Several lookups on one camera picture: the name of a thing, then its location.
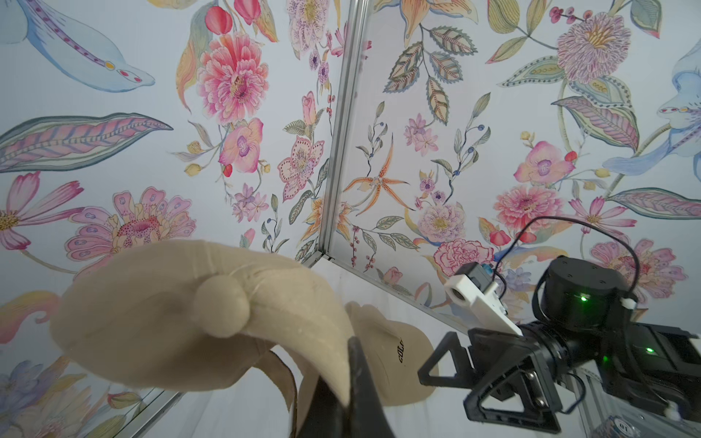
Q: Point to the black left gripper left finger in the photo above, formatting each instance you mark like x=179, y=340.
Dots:
x=324, y=416

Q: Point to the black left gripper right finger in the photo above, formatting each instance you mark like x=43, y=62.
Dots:
x=366, y=418

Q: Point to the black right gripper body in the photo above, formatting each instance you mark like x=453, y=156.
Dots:
x=487, y=346

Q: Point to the tan cap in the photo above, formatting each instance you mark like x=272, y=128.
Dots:
x=394, y=352
x=195, y=316

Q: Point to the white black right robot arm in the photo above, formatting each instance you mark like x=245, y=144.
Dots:
x=583, y=313

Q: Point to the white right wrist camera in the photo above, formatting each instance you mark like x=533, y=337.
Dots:
x=473, y=289

